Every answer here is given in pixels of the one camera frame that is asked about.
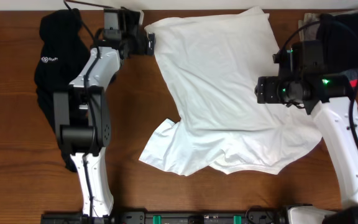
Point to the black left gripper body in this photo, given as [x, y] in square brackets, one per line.
[137, 45]

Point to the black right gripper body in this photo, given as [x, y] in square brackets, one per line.
[277, 91]

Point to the white t-shirt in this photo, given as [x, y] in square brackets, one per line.
[211, 65]

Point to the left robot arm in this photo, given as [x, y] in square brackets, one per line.
[81, 113]

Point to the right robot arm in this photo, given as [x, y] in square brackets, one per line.
[304, 81]

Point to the black t-shirt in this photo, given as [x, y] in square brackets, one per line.
[62, 57]

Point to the black folded shorts red trim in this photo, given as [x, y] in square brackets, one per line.
[339, 37]

